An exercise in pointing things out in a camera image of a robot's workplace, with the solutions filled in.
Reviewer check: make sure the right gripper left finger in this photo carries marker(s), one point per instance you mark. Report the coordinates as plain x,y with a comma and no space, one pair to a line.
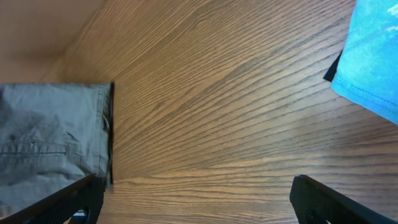
80,202

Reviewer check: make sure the black garment under t-shirt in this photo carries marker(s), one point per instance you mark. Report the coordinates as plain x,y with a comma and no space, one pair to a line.
330,73

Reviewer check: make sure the grey shorts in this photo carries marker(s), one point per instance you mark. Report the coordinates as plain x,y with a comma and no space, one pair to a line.
52,135

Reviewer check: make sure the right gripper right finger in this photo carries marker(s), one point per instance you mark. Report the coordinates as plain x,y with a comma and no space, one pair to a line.
315,203

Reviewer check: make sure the light blue printed t-shirt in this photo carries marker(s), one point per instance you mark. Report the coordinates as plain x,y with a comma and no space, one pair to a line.
366,72

